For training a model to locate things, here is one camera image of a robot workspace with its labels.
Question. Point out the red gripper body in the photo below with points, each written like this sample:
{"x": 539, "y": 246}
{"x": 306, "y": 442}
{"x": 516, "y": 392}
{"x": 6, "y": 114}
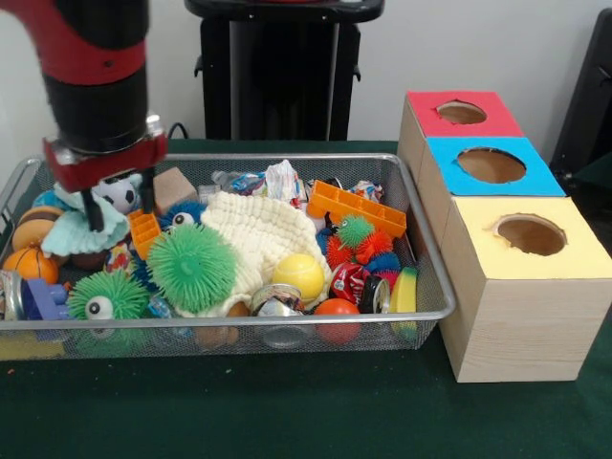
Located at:
{"x": 105, "y": 164}

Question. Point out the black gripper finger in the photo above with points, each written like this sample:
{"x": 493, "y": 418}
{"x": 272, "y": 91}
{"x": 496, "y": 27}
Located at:
{"x": 94, "y": 210}
{"x": 148, "y": 189}

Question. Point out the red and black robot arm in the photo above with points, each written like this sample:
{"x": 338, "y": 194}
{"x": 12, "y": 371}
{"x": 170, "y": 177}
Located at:
{"x": 86, "y": 57}

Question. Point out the wooden box with three holes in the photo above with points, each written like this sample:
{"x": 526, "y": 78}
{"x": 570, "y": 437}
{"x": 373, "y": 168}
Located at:
{"x": 516, "y": 325}

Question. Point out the small soccer ball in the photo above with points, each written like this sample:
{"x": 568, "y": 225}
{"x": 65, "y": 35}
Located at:
{"x": 121, "y": 197}

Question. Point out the brown wooden cube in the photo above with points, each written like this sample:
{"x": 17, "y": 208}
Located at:
{"x": 176, "y": 186}

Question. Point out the mint green cloth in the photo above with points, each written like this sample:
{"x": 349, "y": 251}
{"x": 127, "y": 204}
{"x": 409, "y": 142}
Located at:
{"x": 67, "y": 234}

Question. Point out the orange plastic toy piece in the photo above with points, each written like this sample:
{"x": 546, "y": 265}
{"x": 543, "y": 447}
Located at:
{"x": 143, "y": 232}

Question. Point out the green spiky googly-eyed toy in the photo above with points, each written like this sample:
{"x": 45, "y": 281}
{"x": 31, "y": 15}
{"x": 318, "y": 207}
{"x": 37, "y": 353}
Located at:
{"x": 120, "y": 292}

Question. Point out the large green spiky ball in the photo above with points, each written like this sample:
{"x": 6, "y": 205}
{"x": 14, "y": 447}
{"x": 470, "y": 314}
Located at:
{"x": 191, "y": 268}

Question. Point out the cream waffle cloth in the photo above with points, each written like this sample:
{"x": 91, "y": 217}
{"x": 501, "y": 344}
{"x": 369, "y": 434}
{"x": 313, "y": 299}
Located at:
{"x": 258, "y": 239}

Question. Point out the yellow ball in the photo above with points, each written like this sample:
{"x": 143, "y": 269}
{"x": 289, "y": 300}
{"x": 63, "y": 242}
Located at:
{"x": 298, "y": 275}

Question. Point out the orange plastic tray block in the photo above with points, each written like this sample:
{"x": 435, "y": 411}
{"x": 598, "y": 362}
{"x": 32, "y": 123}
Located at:
{"x": 354, "y": 206}

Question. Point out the red-orange ball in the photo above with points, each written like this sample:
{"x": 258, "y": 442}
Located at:
{"x": 337, "y": 308}

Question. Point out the green cloth table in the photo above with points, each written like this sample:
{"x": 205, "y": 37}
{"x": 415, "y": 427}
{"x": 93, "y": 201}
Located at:
{"x": 287, "y": 411}

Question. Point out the black floor stand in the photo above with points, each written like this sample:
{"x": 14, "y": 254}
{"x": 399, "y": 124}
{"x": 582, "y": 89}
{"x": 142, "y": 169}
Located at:
{"x": 588, "y": 105}

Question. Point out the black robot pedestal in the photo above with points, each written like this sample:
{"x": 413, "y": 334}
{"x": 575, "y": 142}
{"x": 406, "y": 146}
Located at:
{"x": 277, "y": 76}

